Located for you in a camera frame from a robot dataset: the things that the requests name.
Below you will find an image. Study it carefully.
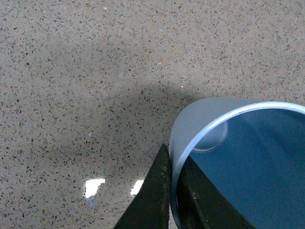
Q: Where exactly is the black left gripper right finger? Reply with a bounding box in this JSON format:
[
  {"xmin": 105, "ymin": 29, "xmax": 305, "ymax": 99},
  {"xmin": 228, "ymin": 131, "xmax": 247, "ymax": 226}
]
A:
[{"xmin": 177, "ymin": 157, "xmax": 255, "ymax": 229}]

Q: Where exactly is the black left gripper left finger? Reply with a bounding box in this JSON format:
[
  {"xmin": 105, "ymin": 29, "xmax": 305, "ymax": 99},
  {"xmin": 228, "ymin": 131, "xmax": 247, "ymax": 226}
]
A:
[{"xmin": 114, "ymin": 144, "xmax": 172, "ymax": 229}]

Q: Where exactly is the light blue plastic cup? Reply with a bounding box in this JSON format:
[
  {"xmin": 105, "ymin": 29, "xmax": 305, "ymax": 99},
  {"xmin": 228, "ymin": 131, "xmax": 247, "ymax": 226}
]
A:
[{"xmin": 169, "ymin": 97, "xmax": 305, "ymax": 229}]

